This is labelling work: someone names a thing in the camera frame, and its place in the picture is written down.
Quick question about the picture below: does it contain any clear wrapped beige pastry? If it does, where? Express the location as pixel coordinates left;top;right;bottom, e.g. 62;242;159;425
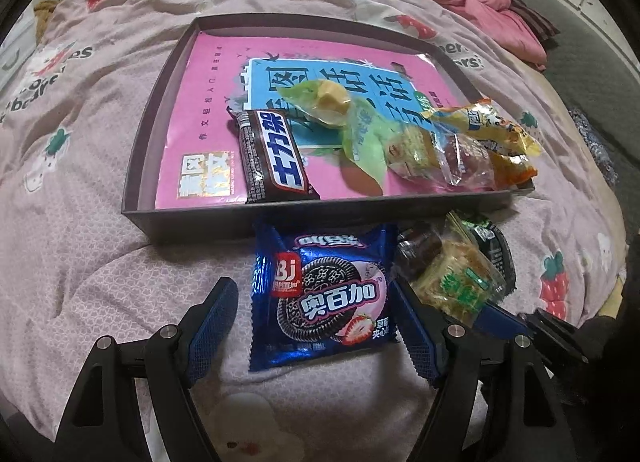
382;124;446;180

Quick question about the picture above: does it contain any clear wrapped brown candy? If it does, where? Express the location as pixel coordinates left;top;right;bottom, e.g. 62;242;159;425
395;224;446;283

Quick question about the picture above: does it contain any orange cracker packet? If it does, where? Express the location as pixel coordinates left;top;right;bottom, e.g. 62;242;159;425
492;152;538;188

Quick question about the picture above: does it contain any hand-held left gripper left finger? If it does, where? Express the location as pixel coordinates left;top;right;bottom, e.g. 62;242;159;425
50;277;240;462

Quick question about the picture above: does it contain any blue patterned cloth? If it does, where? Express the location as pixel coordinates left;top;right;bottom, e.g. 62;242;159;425
567;107;626;188

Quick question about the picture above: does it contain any brown chocolate bar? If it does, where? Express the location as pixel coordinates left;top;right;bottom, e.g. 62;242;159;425
234;109;321;204

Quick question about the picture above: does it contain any yellow snack packet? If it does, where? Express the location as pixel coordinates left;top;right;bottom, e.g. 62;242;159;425
420;98;543;158

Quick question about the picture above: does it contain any brown fuzzy cloth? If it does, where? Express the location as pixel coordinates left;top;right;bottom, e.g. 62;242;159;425
32;0;61;43

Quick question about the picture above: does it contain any dark striped pillow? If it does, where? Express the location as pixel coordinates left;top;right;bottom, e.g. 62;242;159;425
510;0;561;40

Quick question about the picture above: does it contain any grey shallow box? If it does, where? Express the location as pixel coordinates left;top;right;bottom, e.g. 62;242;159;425
121;13;537;246

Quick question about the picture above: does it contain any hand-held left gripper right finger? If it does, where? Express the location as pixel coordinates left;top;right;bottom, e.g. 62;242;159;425
389;278;576;462

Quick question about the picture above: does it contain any green candy wrapper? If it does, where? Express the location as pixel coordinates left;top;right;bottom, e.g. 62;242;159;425
340;104;396;193

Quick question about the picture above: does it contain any pink book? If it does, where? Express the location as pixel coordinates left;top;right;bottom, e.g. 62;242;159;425
154;31;481;210

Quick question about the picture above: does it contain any grey headboard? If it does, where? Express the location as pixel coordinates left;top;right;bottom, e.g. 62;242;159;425
472;0;640;223

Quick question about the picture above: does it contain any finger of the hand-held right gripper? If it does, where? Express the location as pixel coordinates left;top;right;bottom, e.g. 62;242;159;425
472;303;529;344

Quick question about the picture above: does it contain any green yellow candy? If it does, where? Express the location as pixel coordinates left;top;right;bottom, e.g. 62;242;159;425
277;79;368;125

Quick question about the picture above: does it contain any printed pink blanket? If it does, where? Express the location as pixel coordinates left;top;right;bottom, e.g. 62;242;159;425
0;0;631;462

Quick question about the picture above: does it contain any dark snack packet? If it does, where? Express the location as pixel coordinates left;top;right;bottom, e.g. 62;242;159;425
450;212;518;303

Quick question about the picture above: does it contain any green label nougat packet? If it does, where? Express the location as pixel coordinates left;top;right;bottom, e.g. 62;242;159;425
407;214;506;328

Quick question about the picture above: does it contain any blue cookie packet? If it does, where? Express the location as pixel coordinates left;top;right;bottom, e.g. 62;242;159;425
248;222;401;373

